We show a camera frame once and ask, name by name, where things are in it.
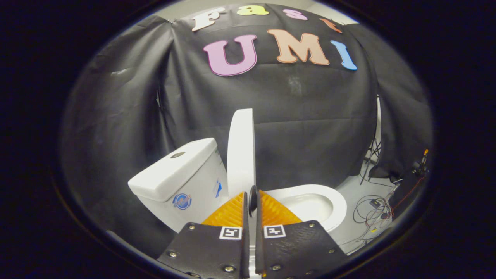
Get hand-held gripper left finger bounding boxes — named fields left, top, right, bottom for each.
left=157, top=191, right=251, bottom=279

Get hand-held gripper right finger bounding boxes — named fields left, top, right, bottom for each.
left=255, top=189, right=348, bottom=279

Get black lid pull tab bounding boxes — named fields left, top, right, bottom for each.
left=249, top=185, right=258, bottom=217

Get white toilet lid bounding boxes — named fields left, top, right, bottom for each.
left=227, top=108, right=256, bottom=200

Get white toilet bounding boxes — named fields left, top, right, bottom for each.
left=128, top=138, right=348, bottom=248

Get black tripod stand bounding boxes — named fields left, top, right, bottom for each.
left=360, top=95, right=382, bottom=185

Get black backdrop cloth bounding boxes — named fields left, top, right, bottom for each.
left=167, top=4, right=378, bottom=192
left=60, top=17, right=183, bottom=258
left=345, top=23, right=432, bottom=181

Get orange and black device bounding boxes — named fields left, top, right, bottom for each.
left=413, top=149, right=430, bottom=177

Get tangle of floor cables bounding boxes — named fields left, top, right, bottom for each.
left=341, top=178, right=403, bottom=252

